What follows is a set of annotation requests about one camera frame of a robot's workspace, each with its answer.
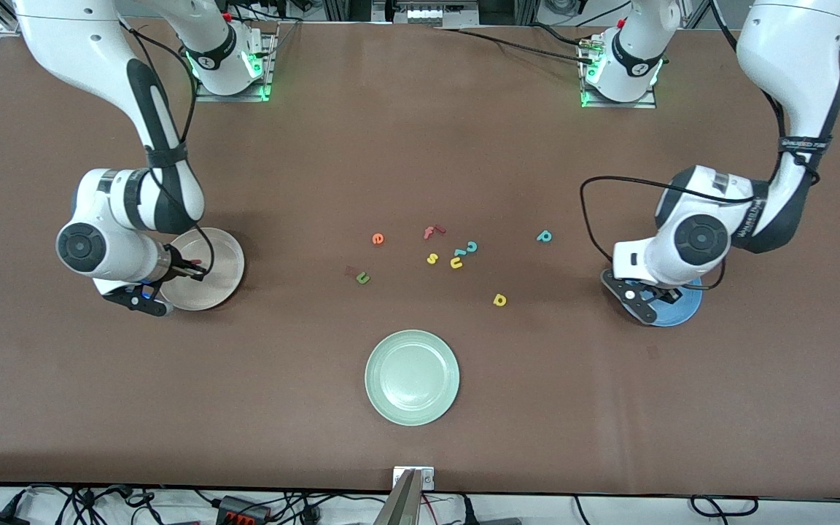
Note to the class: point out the beige brown plate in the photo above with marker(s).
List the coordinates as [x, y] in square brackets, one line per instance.
[219, 286]

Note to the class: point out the pale green plate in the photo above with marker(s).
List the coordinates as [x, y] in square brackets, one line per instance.
[412, 377]

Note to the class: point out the aluminium frame post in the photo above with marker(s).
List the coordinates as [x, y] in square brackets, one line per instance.
[332, 9]
[529, 9]

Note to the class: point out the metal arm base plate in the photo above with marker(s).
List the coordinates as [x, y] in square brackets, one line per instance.
[620, 105]
[234, 98]

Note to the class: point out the black power plug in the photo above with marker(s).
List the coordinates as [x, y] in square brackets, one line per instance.
[310, 513]

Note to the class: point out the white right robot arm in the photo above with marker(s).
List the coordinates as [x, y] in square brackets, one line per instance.
[92, 44]

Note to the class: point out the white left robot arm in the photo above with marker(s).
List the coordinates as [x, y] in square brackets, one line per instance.
[792, 58]

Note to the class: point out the aluminium table corner bracket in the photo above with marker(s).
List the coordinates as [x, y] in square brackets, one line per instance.
[4, 29]

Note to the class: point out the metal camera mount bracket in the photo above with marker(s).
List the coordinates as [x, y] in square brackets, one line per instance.
[427, 479]

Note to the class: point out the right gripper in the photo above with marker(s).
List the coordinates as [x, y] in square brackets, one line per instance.
[181, 268]

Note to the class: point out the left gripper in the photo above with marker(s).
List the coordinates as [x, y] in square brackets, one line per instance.
[664, 294]

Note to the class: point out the grey terminal block device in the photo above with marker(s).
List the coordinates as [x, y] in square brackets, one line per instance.
[427, 14]

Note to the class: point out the aluminium camera pole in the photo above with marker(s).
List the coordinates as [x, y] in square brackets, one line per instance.
[399, 507]

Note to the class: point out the orange black connector box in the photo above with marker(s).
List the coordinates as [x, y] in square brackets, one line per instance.
[245, 510]

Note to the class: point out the blue plate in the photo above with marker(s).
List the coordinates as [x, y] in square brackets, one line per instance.
[684, 310]

